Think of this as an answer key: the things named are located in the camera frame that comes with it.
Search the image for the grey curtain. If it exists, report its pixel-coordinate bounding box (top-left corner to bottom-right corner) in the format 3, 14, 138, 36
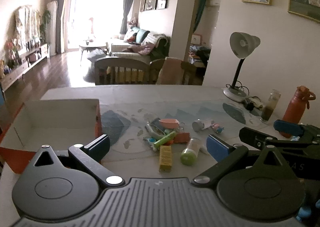
120, 0, 137, 34
55, 0, 68, 54

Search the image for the small pink pig toy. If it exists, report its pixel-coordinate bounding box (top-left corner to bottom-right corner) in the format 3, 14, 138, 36
211, 123, 225, 134

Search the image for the green plastic stick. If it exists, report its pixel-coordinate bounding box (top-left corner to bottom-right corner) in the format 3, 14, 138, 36
153, 132, 176, 148

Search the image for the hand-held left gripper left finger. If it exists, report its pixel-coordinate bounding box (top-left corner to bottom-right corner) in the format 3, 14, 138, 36
32, 134, 125, 188

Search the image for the orange and white cardboard box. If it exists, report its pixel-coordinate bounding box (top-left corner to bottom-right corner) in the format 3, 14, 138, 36
0, 99, 103, 175

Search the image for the beige cloth on chair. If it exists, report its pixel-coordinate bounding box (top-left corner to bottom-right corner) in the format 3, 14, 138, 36
156, 57, 186, 85

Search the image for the person's right hand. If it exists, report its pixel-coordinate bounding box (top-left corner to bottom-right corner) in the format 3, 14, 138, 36
296, 199, 320, 220

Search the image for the dark wooden dining chair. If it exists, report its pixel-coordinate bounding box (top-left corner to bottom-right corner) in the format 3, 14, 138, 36
149, 57, 198, 85
94, 57, 151, 85

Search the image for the teal sofa cushion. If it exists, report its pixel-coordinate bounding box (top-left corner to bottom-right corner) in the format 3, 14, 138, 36
136, 29, 151, 44

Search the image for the orange flower bouquet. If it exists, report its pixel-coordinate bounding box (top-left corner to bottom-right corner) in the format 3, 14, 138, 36
4, 39, 21, 65

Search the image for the pink plastic dish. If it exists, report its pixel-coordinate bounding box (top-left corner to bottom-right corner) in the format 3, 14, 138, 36
159, 118, 180, 129

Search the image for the long wooden tv cabinet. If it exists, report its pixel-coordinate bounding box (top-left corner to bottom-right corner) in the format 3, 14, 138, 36
0, 43, 49, 90

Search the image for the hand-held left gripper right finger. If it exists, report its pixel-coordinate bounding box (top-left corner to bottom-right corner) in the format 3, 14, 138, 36
192, 135, 292, 189

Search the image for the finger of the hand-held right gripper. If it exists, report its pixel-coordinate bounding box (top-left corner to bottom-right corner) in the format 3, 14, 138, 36
273, 119, 307, 139
239, 127, 283, 151

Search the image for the teal curtain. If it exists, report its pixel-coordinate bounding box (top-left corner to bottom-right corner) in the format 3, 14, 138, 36
194, 0, 208, 34

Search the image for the pale floral garment cover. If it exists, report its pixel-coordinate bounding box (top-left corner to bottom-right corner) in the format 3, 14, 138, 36
14, 5, 41, 50

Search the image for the leaf print table mat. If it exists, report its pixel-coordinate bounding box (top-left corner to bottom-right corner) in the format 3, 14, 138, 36
99, 99, 275, 163

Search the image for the yellow toy block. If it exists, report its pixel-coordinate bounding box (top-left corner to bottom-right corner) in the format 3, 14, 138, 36
159, 145, 173, 173

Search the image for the white floor air conditioner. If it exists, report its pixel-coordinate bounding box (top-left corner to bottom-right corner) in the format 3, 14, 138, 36
47, 1, 59, 56

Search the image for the green capped clear tube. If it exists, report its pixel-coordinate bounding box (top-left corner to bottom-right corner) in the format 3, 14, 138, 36
180, 137, 201, 166

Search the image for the glass jar with dark liquid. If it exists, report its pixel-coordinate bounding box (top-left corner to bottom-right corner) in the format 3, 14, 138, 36
260, 89, 282, 124

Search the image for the green potted plant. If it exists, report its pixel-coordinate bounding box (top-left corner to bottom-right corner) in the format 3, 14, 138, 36
39, 10, 51, 42

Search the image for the small orange red box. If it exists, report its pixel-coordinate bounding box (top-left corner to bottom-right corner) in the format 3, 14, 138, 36
173, 132, 191, 144

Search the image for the white coffee table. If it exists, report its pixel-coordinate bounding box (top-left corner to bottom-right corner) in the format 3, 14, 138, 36
79, 40, 108, 60

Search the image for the orange water bottle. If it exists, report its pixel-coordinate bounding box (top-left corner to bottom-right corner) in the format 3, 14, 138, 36
282, 85, 316, 138

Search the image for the beige sofa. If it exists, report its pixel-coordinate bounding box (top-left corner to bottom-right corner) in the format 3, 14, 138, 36
109, 27, 171, 64

